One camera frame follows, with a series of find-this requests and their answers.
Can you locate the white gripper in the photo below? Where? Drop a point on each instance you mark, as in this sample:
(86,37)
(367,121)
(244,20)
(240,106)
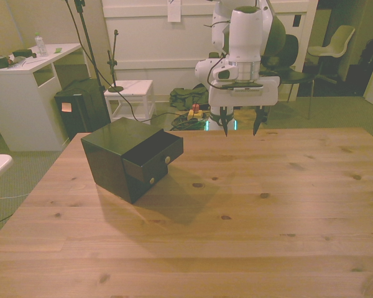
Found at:
(245,99)

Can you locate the black drawer with round knob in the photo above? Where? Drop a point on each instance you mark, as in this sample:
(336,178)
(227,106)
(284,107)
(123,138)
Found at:
(143,189)
(155,161)

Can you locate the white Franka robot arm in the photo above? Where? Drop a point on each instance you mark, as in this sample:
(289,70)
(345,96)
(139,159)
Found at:
(244,37)

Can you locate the black three-drawer cabinet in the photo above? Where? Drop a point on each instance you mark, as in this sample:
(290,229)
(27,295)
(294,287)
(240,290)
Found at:
(105,155)

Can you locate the red emergency stop button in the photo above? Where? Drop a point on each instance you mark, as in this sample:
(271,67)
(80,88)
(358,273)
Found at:
(196,110)

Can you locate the green cloth pile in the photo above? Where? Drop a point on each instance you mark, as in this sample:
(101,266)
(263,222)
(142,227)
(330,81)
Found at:
(186,97)

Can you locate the black shell chair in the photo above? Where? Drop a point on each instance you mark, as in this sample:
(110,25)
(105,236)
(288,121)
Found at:
(293,73)

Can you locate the small white side table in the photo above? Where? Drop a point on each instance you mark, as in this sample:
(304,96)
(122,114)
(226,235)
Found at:
(133,93)

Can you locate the white shell chair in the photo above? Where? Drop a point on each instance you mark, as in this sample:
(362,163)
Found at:
(335,43)

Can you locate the white paper sheet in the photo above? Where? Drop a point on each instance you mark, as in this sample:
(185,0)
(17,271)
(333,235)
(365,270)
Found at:
(174,10)

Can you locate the black microphone stand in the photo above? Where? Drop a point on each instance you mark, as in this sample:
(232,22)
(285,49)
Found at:
(113,62)

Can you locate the black computer tower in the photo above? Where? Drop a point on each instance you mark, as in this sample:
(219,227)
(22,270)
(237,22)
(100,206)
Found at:
(81,108)

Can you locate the orange sticky note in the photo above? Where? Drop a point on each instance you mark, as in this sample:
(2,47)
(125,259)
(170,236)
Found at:
(66,107)

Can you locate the black tripod stand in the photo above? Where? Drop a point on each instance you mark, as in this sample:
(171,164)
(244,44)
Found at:
(86,34)

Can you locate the green sticky note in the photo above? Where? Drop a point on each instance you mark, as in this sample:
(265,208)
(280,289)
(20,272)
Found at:
(58,50)

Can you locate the clear plastic bottle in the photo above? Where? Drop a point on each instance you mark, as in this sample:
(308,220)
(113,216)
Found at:
(41,45)

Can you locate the white desk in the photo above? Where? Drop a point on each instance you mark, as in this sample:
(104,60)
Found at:
(18,93)

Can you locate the dark green pouch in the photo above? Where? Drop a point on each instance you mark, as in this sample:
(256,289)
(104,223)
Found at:
(22,53)

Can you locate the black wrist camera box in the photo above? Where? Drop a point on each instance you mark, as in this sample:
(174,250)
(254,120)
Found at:
(247,87)

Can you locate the black wall switch plate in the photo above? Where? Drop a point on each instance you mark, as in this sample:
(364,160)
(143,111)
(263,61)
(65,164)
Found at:
(297,20)

